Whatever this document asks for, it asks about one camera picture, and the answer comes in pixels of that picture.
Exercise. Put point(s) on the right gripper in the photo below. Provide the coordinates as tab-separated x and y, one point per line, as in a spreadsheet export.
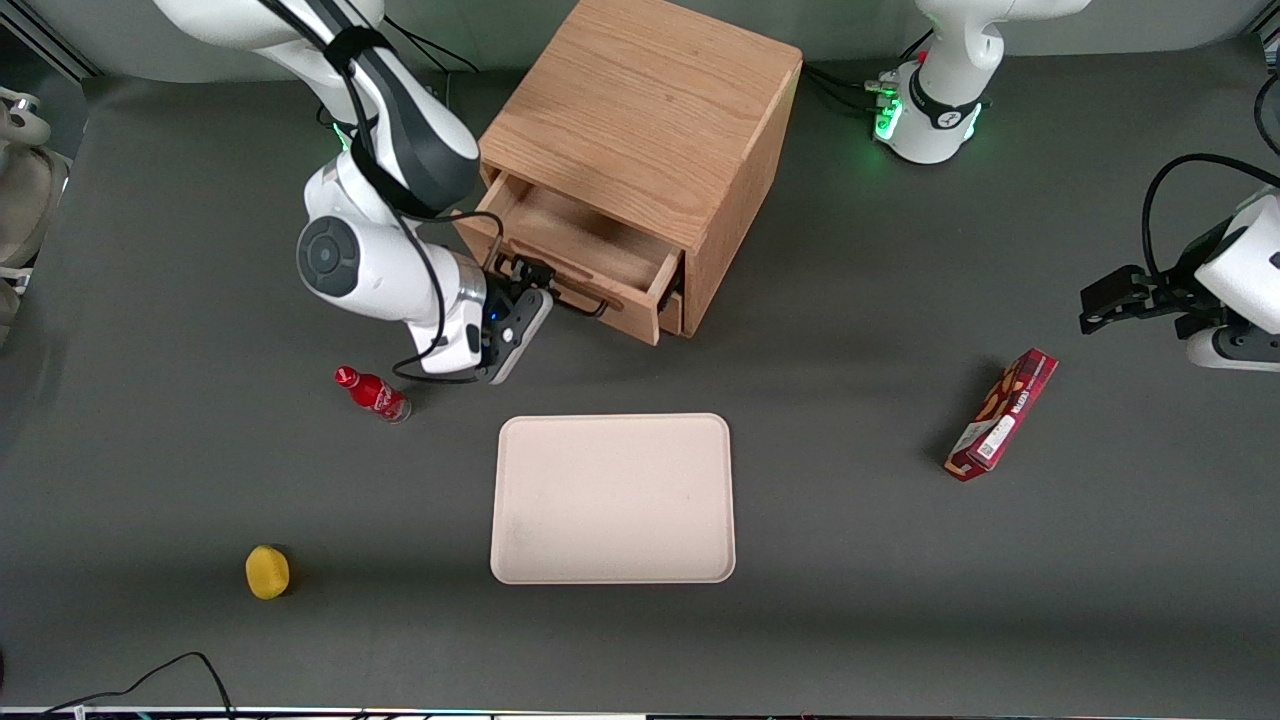
507	289

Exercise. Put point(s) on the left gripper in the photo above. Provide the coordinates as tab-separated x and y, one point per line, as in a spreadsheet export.
1178	288

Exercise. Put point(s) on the wooden drawer with lipped front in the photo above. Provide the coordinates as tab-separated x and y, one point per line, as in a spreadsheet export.
590	240

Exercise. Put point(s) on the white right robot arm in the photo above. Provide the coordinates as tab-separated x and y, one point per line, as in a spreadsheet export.
350	260

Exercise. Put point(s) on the wooden drawer with plain front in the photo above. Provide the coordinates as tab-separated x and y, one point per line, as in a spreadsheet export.
672	315

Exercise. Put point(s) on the oak wooden drawer cabinet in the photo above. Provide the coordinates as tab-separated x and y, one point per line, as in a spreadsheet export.
640	100

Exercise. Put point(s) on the red snack box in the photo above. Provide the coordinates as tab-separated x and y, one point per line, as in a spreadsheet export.
1000	415

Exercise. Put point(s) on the small red soda bottle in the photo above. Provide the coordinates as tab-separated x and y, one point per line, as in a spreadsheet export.
375	393

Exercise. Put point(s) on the beige rectangular tray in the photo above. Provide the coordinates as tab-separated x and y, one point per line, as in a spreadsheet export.
613	498

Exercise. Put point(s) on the yellow lemon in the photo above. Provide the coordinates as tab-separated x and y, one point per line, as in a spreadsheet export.
267	572

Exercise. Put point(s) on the beige rounded background equipment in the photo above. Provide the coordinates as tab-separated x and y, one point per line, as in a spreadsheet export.
30	200

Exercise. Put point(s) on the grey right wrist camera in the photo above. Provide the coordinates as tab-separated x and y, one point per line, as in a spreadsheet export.
525	330

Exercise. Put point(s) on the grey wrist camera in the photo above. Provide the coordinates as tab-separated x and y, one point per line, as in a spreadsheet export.
1235	352
525	330

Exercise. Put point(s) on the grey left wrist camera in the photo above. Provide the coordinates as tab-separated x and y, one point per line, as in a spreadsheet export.
1235	352

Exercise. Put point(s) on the aluminium frame rail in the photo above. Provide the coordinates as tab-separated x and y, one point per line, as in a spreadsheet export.
1268	38
50	45

